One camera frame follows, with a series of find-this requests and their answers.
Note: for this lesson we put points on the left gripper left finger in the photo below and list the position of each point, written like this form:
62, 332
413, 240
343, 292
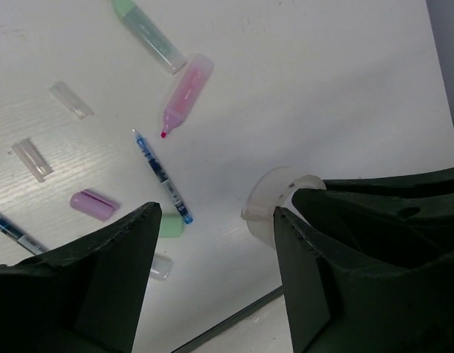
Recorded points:
85, 296

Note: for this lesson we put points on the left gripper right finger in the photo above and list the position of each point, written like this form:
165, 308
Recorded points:
367, 265

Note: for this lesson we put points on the orange highlighter pen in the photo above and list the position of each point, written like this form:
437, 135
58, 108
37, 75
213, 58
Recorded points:
160, 268

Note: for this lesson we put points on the small white tape roll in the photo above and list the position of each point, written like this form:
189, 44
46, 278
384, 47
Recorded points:
272, 190

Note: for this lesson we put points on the purple highlighter cap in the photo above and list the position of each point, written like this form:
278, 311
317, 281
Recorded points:
94, 204

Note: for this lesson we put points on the green highlighter cap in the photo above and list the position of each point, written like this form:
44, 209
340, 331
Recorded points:
171, 226

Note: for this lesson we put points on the left blue gel pen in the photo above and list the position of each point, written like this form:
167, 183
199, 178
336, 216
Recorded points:
19, 236

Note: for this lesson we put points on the blue gel pen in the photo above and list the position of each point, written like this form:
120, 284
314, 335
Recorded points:
19, 236
163, 178

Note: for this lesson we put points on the left clear pen cap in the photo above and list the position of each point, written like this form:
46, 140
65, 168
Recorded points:
32, 159

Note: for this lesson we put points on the clear pen cap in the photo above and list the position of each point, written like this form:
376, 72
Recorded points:
71, 101
32, 159

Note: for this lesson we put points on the right blue gel pen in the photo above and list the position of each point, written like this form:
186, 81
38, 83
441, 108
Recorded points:
163, 178

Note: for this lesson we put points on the right clear pen cap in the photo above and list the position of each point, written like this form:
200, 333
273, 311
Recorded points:
71, 101

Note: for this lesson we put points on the pink highlighter pen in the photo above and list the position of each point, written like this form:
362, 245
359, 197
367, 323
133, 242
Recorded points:
186, 93

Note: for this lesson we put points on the green highlighter pen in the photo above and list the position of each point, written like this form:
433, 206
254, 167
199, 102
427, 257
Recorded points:
151, 37

